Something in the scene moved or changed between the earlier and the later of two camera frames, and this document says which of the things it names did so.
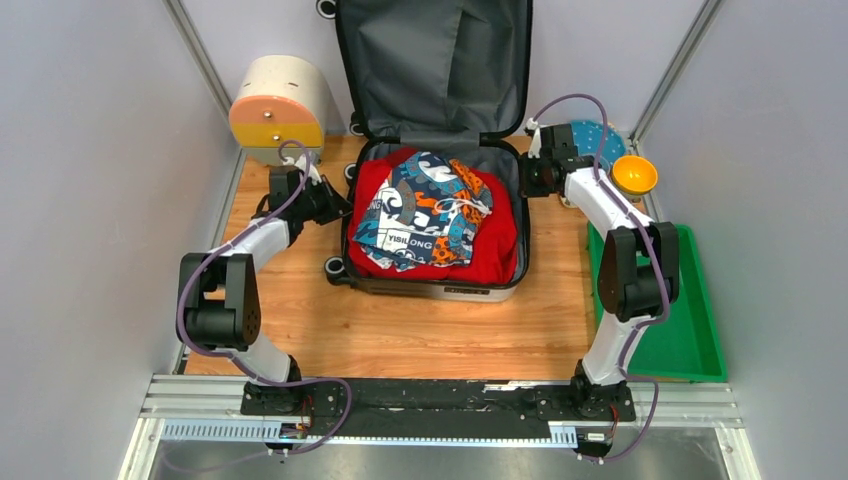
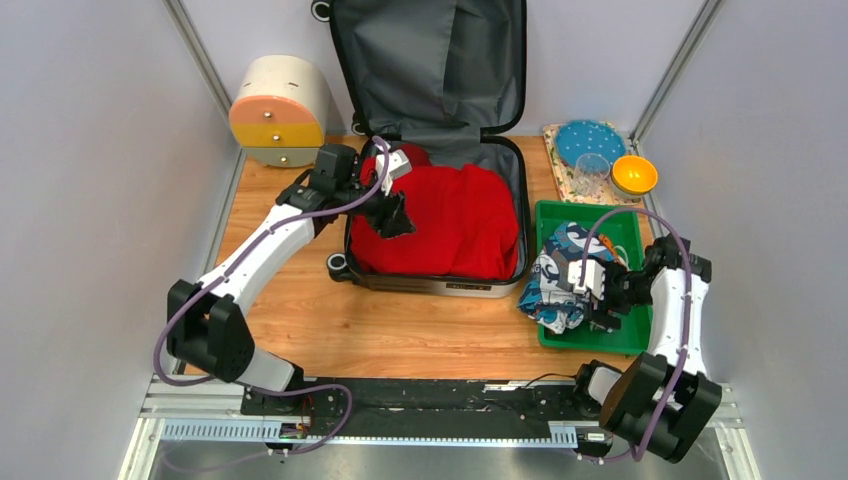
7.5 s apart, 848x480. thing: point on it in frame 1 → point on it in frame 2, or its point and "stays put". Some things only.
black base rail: x=439 y=407 stays put
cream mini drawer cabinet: x=280 y=100 stays put
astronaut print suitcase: x=434 y=74 stays put
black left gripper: x=337 y=205 → x=390 y=219
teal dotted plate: x=587 y=138 stays put
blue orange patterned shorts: x=425 y=211 → x=548 y=296
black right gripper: x=529 y=190 → x=599 y=314
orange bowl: x=634 y=175 stays put
